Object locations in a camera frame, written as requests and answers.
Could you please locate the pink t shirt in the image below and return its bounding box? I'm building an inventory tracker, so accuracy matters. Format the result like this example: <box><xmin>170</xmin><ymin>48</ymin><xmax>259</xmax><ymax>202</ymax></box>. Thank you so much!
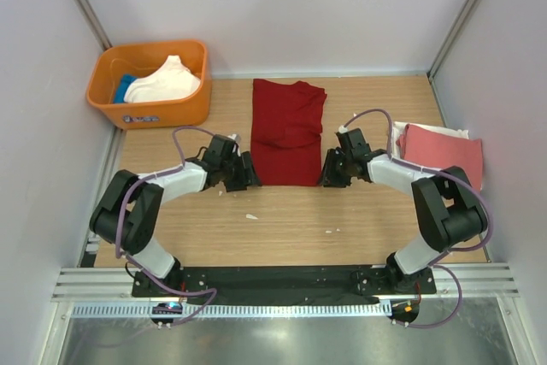
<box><xmin>399</xmin><ymin>123</ymin><xmax>484</xmax><ymax>191</ymax></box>

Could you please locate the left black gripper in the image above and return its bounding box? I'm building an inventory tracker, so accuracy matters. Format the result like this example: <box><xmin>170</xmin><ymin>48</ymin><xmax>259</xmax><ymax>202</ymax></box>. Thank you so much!
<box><xmin>220</xmin><ymin>150</ymin><xmax>261</xmax><ymax>191</ymax></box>

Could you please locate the white t shirt in bin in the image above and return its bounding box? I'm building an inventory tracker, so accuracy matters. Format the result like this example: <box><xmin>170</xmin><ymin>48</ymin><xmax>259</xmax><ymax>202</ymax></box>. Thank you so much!
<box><xmin>123</xmin><ymin>55</ymin><xmax>201</xmax><ymax>103</ymax></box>

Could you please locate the slotted cable duct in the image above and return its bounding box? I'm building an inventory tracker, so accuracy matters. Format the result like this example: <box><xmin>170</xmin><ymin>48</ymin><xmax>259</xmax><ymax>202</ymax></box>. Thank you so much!
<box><xmin>72</xmin><ymin>300</ymin><xmax>391</xmax><ymax>319</ymax></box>

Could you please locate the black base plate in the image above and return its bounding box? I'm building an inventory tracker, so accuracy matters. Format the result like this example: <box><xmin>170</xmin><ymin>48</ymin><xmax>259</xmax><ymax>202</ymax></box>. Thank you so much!
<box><xmin>130</xmin><ymin>264</ymin><xmax>438</xmax><ymax>304</ymax></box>

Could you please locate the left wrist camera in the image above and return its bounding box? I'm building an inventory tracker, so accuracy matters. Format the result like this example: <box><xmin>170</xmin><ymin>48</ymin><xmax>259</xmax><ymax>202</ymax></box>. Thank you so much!
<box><xmin>227</xmin><ymin>133</ymin><xmax>241</xmax><ymax>147</ymax></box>

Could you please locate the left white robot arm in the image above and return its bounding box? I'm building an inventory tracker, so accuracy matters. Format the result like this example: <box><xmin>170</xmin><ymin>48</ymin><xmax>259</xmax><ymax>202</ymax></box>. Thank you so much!
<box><xmin>90</xmin><ymin>134</ymin><xmax>262</xmax><ymax>297</ymax></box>

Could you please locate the dark red t shirt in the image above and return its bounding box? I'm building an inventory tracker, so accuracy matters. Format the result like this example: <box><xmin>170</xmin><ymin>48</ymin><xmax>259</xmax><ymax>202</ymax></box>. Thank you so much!
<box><xmin>250</xmin><ymin>79</ymin><xmax>326</xmax><ymax>186</ymax></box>

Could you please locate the right aluminium frame post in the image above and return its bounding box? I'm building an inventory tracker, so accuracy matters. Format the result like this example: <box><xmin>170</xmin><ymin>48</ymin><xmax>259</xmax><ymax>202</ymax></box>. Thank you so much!
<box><xmin>427</xmin><ymin>0</ymin><xmax>481</xmax><ymax>83</ymax></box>

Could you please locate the white t shirt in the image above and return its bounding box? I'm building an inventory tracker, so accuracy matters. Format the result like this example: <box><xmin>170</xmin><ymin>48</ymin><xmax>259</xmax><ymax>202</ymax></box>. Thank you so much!
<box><xmin>123</xmin><ymin>55</ymin><xmax>201</xmax><ymax>103</ymax></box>
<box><xmin>390</xmin><ymin>121</ymin><xmax>470</xmax><ymax>159</ymax></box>

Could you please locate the blue t shirt in bin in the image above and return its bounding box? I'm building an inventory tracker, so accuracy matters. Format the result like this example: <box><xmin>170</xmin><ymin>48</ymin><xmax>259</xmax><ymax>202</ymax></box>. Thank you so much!
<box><xmin>112</xmin><ymin>74</ymin><xmax>137</xmax><ymax>104</ymax></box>

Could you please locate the orange plastic bin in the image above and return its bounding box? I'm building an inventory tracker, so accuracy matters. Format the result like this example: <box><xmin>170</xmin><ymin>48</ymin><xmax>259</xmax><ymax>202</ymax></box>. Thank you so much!
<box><xmin>86</xmin><ymin>39</ymin><xmax>212</xmax><ymax>130</ymax></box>

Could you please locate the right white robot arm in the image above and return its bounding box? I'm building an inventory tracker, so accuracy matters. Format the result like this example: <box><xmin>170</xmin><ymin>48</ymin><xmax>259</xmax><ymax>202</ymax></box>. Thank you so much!
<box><xmin>318</xmin><ymin>127</ymin><xmax>488</xmax><ymax>293</ymax></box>

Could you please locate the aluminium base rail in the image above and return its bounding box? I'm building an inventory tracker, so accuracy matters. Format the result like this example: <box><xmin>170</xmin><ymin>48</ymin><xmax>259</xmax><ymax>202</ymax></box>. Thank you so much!
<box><xmin>52</xmin><ymin>262</ymin><xmax>520</xmax><ymax>301</ymax></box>

